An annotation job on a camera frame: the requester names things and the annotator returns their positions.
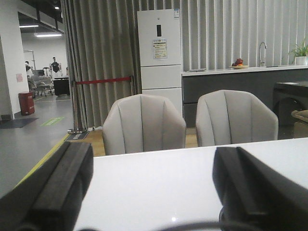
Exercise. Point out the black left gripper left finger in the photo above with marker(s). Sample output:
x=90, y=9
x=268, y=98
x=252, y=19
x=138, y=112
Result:
x=50, y=198

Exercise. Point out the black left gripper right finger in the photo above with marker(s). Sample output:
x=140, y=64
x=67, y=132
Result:
x=253, y=193

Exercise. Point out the right beige upholstered chair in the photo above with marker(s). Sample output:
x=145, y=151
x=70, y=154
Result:
x=233, y=116

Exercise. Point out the beige upholstered chair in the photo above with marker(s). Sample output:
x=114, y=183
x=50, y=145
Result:
x=233, y=116
x=143, y=123

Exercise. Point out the red trash bin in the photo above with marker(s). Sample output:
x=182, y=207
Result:
x=26, y=103

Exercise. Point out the dark washing machine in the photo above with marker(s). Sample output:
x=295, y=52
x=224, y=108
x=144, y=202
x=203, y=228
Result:
x=287, y=97

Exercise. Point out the grey kitchen counter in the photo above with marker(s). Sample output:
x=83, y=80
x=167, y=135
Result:
x=259, y=81

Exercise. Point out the left beige upholstered chair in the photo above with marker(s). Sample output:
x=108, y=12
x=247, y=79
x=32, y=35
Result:
x=143, y=123

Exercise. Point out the red barrier belt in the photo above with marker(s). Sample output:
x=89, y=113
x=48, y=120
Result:
x=129, y=78

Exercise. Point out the fruit plate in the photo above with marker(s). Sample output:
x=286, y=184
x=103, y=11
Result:
x=238, y=64

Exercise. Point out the chrome faucet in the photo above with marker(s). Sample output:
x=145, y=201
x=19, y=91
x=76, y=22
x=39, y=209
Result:
x=262, y=53

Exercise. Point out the potted green plant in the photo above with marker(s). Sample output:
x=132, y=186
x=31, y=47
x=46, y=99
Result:
x=300, y=53

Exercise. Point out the white refrigerator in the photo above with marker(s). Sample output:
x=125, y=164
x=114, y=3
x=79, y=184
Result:
x=160, y=54

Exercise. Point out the chrome stanchion post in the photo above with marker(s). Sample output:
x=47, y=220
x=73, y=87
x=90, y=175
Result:
x=78, y=117

